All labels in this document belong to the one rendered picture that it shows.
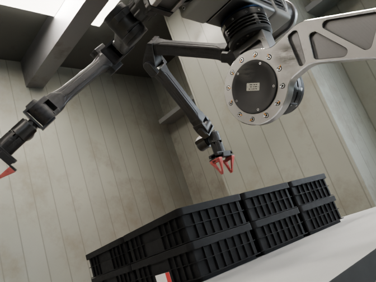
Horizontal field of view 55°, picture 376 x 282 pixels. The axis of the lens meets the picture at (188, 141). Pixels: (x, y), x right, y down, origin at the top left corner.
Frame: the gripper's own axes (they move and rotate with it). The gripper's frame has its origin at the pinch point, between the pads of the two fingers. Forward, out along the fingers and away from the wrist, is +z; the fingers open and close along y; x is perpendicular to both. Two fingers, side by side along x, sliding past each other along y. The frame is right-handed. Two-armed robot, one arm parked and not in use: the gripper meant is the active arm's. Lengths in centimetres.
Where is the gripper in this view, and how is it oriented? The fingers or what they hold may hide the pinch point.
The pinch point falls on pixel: (226, 171)
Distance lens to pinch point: 168.6
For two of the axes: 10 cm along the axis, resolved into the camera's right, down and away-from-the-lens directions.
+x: 5.9, -4.1, -7.0
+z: 3.1, 9.1, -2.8
